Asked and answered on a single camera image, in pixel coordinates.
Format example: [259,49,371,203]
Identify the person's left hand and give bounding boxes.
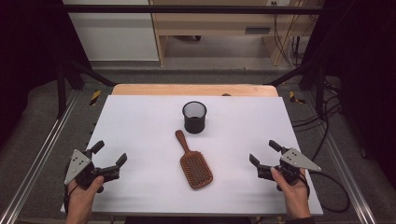
[66,175,106,220]

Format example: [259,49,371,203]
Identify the black metal stand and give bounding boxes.
[55,57,118,119]
[264,59,328,117]

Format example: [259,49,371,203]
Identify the white cabinet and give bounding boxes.
[62,0,160,63]

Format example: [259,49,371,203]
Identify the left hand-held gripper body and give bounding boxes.
[64,148,121,194]

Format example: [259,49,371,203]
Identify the bundle of black floor cables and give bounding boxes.
[291,77,344,129]

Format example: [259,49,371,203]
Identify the black curtain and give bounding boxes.
[303,0,396,188]
[0,0,92,147]

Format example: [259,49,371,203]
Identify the yellow black floor tape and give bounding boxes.
[289,91,306,105]
[89,90,103,106]

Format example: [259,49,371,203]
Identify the brown wooden hairbrush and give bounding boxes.
[175,129,214,190]

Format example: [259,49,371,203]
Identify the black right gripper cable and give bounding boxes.
[303,120,351,215]

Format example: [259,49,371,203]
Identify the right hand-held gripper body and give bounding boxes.
[256,147,322,191]

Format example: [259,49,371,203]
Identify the black mesh cup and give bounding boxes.
[181,101,208,134]

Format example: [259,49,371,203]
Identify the aluminium floor rail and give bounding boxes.
[303,92,378,224]
[0,92,79,224]

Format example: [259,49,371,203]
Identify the black horizontal frame bar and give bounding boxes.
[62,4,325,15]

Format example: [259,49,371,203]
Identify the cables hanging at desk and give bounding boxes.
[272,13,314,69]

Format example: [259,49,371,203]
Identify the light wooden desk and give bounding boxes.
[148,0,322,67]

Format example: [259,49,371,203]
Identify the person's right hand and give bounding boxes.
[270,166,312,220]

